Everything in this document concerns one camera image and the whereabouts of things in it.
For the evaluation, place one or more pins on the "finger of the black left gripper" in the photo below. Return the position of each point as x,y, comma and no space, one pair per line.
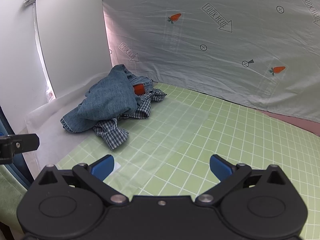
10,145

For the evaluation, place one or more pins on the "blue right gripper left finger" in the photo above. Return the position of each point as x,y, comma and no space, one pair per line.
103,167

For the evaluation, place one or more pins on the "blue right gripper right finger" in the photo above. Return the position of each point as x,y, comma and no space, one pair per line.
221,168

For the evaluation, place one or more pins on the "blue denim jeans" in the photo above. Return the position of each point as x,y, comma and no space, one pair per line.
111,97

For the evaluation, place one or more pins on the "red item in clothes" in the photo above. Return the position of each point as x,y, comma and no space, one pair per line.
139,89

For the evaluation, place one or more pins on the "green fabric chair cover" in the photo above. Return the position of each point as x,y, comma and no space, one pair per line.
11,193

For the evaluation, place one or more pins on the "green grid cutting mat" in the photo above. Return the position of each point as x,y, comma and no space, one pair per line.
169,152

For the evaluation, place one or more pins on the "white light panel board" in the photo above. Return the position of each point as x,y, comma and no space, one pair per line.
73,42

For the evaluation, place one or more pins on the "grey printed backdrop cloth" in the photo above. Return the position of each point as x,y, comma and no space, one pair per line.
262,54

